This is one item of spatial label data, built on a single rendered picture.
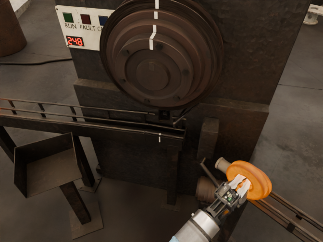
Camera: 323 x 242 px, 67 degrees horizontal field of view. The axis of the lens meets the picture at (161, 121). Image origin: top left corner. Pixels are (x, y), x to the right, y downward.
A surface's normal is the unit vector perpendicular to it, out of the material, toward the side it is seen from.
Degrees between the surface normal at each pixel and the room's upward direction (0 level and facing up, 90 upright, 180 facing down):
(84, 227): 0
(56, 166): 5
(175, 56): 90
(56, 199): 0
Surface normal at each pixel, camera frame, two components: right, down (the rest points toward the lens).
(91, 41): -0.23, 0.69
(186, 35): 0.43, -0.11
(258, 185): -0.72, 0.48
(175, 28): 0.24, -0.22
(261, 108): -0.01, -0.71
